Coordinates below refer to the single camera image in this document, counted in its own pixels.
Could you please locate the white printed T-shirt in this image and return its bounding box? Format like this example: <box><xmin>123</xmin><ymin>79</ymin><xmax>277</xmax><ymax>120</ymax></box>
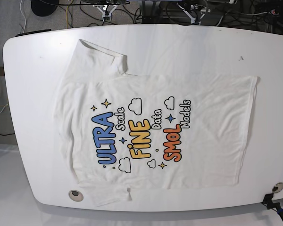
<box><xmin>54</xmin><ymin>40</ymin><xmax>258</xmax><ymax>206</ymax></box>

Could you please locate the left table grommet hole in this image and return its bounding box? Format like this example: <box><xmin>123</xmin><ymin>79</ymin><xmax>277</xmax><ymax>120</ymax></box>
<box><xmin>68</xmin><ymin>190</ymin><xmax>83</xmax><ymax>202</ymax></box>

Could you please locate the table grommet hole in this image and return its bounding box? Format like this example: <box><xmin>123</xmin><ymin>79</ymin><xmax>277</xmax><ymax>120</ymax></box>
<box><xmin>272</xmin><ymin>182</ymin><xmax>283</xmax><ymax>194</ymax></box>
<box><xmin>68</xmin><ymin>190</ymin><xmax>83</xmax><ymax>202</ymax></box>

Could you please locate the black round floor base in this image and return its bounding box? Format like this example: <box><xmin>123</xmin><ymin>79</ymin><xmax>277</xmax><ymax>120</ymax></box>
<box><xmin>31</xmin><ymin>0</ymin><xmax>59</xmax><ymax>17</ymax></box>

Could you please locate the right table grommet hole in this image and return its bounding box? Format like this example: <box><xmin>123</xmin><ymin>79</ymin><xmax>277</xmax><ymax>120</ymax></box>
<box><xmin>272</xmin><ymin>182</ymin><xmax>283</xmax><ymax>194</ymax></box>

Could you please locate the black aluminium frame stand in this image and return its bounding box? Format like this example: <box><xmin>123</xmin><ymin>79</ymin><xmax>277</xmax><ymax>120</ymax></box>
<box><xmin>138</xmin><ymin>0</ymin><xmax>209</xmax><ymax>26</ymax></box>

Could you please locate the yellow floor cable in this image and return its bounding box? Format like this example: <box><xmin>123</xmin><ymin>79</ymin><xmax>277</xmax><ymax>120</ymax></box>
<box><xmin>65</xmin><ymin>0</ymin><xmax>74</xmax><ymax>29</ymax></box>

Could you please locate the black clamp with cable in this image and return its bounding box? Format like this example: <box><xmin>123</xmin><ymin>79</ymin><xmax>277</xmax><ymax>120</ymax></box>
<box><xmin>261</xmin><ymin>194</ymin><xmax>283</xmax><ymax>222</ymax></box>

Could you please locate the white floor cable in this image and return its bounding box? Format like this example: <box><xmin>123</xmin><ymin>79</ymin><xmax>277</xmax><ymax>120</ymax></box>
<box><xmin>18</xmin><ymin>0</ymin><xmax>28</xmax><ymax>33</ymax></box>

